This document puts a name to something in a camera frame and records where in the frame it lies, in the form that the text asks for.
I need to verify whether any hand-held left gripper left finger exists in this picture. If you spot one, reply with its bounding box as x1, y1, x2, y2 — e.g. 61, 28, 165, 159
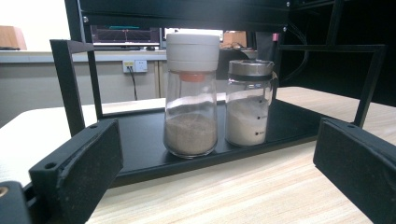
28, 119, 124, 224

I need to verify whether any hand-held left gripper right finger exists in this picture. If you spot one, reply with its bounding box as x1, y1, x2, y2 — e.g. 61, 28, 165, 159
312, 117, 396, 224

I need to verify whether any black metal two-tier rack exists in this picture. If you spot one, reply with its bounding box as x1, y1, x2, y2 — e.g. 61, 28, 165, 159
49, 0, 388, 189

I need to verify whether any glass jar with white lid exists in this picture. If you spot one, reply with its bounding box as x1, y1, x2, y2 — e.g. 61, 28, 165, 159
163, 32, 221, 160

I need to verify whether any grey counter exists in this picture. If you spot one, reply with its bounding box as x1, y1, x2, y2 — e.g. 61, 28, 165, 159
0, 49, 168, 64

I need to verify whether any computer monitor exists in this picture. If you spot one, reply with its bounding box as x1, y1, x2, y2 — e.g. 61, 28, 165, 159
90, 25, 162, 48

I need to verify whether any brown wooden box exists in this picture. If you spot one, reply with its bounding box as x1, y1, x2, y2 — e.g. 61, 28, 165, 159
0, 25, 28, 51

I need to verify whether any brown cardboard box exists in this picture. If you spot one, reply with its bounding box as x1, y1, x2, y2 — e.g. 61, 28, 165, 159
222, 30, 248, 49

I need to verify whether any black power cable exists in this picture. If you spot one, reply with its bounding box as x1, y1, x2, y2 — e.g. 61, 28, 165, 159
128, 65, 139, 102

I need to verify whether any white wall socket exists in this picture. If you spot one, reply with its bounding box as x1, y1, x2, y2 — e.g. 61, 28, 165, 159
122, 59, 149, 75

